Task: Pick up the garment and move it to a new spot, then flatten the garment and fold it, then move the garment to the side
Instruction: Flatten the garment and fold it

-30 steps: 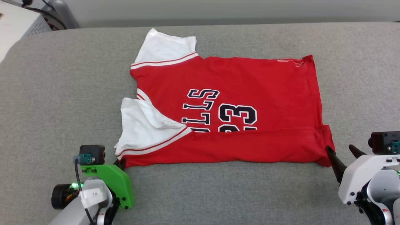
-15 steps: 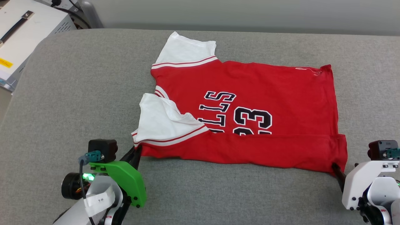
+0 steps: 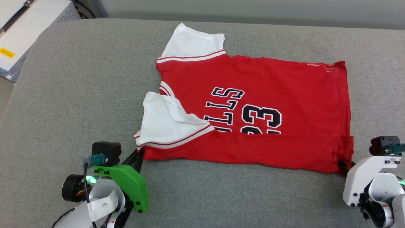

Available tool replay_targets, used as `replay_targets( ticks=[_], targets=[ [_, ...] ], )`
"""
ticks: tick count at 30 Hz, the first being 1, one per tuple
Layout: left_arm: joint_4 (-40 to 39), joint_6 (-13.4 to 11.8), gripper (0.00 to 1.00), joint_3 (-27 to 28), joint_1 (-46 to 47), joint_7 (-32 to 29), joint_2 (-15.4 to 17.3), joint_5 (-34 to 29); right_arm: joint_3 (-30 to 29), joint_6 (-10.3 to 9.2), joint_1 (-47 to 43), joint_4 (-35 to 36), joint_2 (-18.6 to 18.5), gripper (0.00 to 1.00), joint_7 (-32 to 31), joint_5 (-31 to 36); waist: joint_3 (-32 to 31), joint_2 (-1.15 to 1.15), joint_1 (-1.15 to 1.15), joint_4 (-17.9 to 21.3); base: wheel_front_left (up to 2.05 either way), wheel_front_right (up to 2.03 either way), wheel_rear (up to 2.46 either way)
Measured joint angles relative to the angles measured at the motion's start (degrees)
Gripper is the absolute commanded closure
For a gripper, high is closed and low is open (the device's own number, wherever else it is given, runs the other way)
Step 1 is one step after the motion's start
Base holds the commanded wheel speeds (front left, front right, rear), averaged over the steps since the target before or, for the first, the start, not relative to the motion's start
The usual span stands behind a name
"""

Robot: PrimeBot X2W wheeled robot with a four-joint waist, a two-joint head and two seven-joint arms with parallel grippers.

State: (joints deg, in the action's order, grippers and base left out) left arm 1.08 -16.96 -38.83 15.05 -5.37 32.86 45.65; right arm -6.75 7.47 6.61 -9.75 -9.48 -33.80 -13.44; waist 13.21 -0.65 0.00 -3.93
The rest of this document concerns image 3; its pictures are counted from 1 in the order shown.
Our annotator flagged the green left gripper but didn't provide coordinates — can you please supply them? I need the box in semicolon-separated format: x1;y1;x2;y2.
93;148;149;213

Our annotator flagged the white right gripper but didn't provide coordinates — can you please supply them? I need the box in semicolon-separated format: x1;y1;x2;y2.
338;155;402;207

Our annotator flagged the red and white basketball jersey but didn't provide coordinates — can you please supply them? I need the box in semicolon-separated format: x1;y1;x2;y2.
134;23;355;175

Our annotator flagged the white flat-topped box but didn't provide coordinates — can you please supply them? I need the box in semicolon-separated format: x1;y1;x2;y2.
0;0;81;83

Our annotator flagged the yellow warning label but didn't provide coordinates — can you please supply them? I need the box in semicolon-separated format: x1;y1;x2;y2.
0;47;16;59

